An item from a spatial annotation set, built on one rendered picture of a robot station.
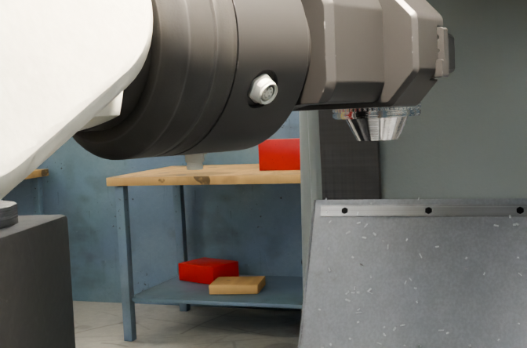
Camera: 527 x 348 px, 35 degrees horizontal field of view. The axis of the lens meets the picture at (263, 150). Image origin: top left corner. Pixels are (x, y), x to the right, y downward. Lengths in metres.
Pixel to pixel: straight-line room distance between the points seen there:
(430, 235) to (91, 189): 4.82
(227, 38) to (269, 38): 0.02
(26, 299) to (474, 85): 0.46
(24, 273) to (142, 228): 4.84
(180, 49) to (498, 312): 0.54
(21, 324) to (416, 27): 0.32
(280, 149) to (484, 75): 3.55
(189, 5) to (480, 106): 0.55
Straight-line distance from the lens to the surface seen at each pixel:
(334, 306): 0.82
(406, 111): 0.44
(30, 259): 0.57
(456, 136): 0.82
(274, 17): 0.33
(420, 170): 0.83
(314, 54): 0.36
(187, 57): 0.29
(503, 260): 0.80
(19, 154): 0.23
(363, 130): 0.44
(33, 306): 0.57
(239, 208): 5.08
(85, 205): 5.59
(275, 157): 4.35
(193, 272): 4.86
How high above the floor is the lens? 1.21
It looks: 3 degrees down
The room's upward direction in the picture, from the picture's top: 3 degrees counter-clockwise
